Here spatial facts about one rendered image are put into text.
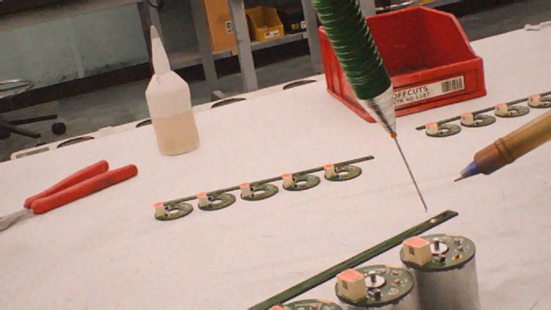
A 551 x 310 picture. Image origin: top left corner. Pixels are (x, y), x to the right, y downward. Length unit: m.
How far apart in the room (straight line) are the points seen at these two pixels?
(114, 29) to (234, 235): 4.28
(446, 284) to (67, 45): 4.48
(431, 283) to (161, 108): 0.39
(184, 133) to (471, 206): 0.26
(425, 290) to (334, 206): 0.22
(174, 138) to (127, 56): 4.13
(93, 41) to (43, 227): 4.18
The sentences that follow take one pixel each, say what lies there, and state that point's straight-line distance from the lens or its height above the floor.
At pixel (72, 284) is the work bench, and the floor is 0.75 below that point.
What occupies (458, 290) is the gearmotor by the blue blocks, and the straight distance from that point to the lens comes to 0.27.
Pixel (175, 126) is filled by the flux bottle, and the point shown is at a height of 0.77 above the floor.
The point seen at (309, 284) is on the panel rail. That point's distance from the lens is 0.26.
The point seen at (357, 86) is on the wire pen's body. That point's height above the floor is 0.88.
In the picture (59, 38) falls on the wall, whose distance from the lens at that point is 4.70.
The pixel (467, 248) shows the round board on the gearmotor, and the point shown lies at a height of 0.81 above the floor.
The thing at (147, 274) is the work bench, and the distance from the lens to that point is 0.45.
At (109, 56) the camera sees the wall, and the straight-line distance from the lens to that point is 4.74.
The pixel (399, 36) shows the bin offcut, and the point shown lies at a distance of 0.74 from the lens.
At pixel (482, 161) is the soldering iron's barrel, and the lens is 0.25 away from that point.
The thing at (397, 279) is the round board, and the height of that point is 0.81.
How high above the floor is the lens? 0.94
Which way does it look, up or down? 18 degrees down
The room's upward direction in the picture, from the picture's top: 11 degrees counter-clockwise
